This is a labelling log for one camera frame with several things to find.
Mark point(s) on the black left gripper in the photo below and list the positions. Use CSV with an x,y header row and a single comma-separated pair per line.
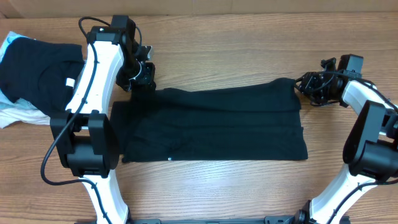
x,y
143,82

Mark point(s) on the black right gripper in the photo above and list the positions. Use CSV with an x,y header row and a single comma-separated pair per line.
x,y
308,86

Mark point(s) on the black t-shirt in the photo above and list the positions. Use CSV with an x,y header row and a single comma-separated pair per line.
x,y
259,122

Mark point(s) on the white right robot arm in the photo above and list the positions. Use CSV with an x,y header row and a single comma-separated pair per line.
x,y
370,151

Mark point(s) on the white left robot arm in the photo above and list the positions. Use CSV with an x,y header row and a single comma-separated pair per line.
x,y
83,137

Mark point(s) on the folded dark navy shirt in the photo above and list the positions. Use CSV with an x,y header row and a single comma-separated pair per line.
x,y
38,71

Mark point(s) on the folded white garment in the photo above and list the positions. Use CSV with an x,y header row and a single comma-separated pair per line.
x,y
21,110

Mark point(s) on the brown cardboard backboard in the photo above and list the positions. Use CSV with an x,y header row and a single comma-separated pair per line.
x,y
77,8

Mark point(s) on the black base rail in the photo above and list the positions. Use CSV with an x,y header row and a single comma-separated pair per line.
x,y
266,220

